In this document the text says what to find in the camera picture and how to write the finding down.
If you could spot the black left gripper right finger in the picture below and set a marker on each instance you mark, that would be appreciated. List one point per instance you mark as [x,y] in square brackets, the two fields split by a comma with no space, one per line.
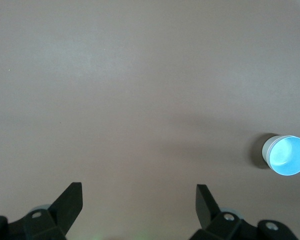
[206,212]

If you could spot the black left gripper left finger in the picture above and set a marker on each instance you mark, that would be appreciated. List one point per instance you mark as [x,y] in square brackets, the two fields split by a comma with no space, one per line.
[65,212]

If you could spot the white plastic bowl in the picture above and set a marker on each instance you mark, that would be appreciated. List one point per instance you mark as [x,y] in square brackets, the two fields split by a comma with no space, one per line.
[264,148]

